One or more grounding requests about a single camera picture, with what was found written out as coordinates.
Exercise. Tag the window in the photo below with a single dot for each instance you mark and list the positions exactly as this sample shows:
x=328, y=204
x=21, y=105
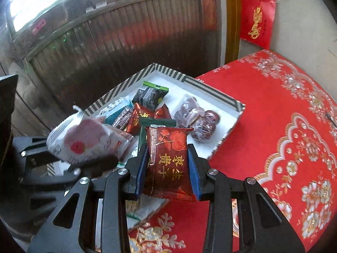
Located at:
x=39, y=0

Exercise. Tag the white and teal snack packet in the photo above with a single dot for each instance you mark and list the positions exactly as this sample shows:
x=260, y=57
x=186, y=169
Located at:
x=115, y=110

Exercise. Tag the clear cake packet green edges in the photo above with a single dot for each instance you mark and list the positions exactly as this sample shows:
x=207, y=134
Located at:
x=133, y=216

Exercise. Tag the yellow wooden door frame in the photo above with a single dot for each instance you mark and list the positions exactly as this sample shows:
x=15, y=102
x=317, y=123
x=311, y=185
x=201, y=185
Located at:
x=231, y=18

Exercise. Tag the black and green snack packet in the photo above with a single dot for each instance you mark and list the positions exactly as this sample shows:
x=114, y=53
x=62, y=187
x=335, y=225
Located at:
x=148, y=96

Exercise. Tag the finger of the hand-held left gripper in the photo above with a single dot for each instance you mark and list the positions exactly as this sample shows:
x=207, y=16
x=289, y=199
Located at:
x=94, y=167
x=34, y=147

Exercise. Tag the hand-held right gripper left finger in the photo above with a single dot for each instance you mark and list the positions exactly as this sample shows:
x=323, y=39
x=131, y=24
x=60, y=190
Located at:
x=140, y=174

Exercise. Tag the striped cardboard box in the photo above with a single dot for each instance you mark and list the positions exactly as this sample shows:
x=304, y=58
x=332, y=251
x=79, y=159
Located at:
x=210, y=89

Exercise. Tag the red gold-print wall poster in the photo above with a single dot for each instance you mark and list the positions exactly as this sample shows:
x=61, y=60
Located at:
x=256, y=18

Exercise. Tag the clear bag of red dates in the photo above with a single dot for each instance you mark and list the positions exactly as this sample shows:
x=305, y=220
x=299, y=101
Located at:
x=205, y=125
x=187, y=108

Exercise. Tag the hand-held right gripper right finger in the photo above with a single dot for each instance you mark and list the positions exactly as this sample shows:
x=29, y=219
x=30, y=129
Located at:
x=194, y=179

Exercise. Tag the wooden slat door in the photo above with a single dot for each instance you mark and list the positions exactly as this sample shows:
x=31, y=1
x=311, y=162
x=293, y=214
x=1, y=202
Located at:
x=118, y=44

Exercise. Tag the red paper couplet strip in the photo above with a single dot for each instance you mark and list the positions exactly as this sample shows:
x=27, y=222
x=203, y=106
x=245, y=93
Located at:
x=206, y=5

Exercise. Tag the red floral tablecloth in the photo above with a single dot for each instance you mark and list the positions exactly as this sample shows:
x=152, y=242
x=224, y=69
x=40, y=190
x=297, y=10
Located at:
x=263, y=110

